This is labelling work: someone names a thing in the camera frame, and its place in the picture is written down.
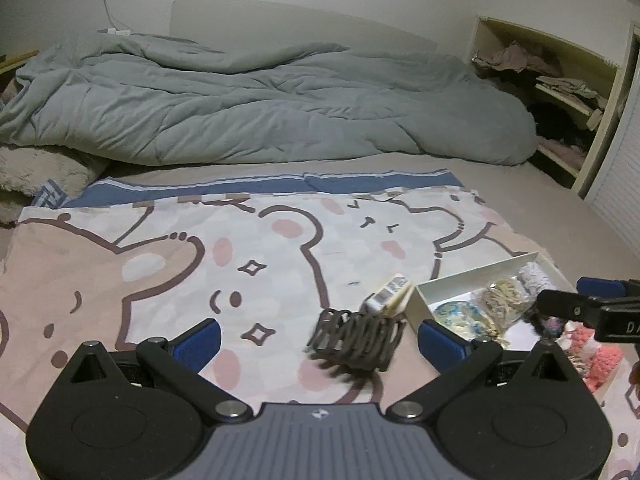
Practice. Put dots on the fuzzy beige pillow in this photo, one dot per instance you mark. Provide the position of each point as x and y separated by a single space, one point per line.
40 172

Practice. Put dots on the white louvered sliding door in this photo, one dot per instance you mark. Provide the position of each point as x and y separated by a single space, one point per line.
620 175

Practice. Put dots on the beige bed sheet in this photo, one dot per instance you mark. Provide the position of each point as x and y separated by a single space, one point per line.
550 220

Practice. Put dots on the pink crochet item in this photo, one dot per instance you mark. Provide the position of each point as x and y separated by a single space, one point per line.
595 357

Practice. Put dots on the dark clothes pile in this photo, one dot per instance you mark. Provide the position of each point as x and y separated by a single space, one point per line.
555 125

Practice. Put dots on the white shallow cardboard box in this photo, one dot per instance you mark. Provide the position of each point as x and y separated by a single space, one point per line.
425 305

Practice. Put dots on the dark cloth item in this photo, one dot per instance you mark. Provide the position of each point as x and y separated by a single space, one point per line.
546 324

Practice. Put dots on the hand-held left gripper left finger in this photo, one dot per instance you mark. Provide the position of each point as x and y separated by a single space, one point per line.
197 347

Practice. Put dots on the grey duvet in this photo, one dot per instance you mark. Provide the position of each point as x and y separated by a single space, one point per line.
250 105

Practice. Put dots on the folded beige clothes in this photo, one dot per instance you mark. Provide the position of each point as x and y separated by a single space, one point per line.
565 86

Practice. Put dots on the cream wooden shelf unit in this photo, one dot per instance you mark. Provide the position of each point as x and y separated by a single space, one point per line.
600 125

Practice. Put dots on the dark brown hair claw clip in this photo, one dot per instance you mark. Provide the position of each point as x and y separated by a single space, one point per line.
355 342

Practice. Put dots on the white power strip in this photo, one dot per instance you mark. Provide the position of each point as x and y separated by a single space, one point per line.
117 32

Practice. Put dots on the crumpled pink cloth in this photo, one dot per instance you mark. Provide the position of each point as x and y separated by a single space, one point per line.
510 57

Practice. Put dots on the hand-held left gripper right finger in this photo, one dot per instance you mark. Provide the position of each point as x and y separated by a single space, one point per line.
442 347

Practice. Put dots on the blue floral round pouch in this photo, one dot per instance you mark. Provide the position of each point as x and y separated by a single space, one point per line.
460 316

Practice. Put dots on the small yellow barcode box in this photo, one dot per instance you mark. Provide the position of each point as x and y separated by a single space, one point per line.
392 296

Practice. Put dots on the white lace item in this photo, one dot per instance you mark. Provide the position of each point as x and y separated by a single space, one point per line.
532 275

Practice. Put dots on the wooden furniture edge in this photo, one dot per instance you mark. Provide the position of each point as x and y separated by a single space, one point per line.
17 60

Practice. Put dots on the folded pink clothes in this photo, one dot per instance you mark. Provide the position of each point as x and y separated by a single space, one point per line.
562 151

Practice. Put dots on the cartoon bear printed blanket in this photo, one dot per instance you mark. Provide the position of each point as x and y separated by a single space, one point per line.
200 270

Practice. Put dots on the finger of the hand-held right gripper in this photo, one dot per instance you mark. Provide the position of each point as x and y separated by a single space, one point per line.
605 287
565 305

